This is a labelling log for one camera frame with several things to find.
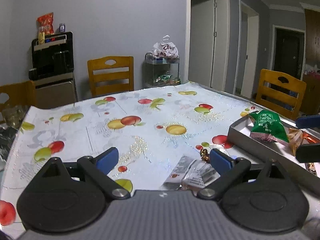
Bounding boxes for gold brown foil candy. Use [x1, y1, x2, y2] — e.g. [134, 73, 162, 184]
[200, 148, 210, 163]

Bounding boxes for green snack bag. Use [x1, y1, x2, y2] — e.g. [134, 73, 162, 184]
[249, 110, 289, 146]

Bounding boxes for clear bag dark snacks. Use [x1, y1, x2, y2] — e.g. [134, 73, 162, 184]
[160, 155, 220, 192]

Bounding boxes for orange foil snack packet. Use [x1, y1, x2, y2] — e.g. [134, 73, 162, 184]
[303, 132, 319, 144]

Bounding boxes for grey cardboard box tray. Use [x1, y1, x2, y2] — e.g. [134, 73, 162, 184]
[227, 116, 319, 196]

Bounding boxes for fruit pattern tablecloth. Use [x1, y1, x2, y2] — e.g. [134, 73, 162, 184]
[1, 82, 261, 238]

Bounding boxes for wooden chair right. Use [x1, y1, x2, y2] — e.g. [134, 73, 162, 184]
[255, 69, 306, 120]

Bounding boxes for wooden chair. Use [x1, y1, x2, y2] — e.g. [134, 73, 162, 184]
[255, 69, 306, 120]
[87, 56, 134, 97]
[0, 80, 37, 119]

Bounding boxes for wooden chair far middle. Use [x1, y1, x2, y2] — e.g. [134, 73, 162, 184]
[87, 56, 134, 97]

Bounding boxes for silver black foil bag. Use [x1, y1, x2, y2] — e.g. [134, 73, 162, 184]
[0, 127, 18, 161]

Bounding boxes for glass jar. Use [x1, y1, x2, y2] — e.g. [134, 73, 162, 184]
[2, 105, 26, 129]

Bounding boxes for wooden chair left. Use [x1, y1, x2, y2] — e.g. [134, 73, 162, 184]
[0, 80, 37, 119]

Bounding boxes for black water dispenser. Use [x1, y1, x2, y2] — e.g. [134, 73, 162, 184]
[28, 31, 78, 109]

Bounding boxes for white plastic shopping bag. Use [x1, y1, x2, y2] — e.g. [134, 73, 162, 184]
[151, 35, 179, 59]

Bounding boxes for red snack bag on dispenser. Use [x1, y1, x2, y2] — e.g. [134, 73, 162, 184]
[37, 12, 54, 35]

